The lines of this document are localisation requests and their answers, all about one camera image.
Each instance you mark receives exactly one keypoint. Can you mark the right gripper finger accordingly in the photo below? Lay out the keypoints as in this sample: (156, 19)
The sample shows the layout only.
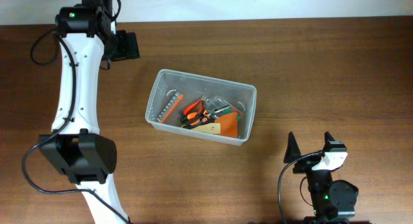
(328, 138)
(292, 152)

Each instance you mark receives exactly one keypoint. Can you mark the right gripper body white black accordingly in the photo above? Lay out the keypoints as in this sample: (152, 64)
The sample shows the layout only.
(304, 165)

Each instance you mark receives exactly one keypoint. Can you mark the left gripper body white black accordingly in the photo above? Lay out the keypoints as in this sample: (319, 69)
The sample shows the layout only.
(117, 48)

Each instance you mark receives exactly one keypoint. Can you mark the orange scraper wooden handle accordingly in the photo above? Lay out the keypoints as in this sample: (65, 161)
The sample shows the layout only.
(225, 125)

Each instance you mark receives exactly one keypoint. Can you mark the orange socket bit rail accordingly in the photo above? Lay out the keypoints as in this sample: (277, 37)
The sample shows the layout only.
(169, 108)

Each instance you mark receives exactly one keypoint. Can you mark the red small cutting pliers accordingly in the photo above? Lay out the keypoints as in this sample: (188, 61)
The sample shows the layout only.
(193, 110)

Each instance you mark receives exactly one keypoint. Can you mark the clear screwdriver set case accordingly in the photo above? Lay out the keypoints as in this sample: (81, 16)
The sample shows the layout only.
(217, 102)

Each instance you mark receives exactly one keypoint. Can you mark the orange black long-nose pliers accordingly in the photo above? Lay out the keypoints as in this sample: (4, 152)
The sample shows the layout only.
(195, 119)

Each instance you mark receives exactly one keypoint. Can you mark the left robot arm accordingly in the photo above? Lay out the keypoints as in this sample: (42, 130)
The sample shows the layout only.
(87, 35)

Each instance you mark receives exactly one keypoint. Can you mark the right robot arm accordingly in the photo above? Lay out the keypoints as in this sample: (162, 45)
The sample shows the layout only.
(332, 201)

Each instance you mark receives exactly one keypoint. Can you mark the clear plastic container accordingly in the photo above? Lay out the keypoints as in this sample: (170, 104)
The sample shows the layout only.
(193, 87)

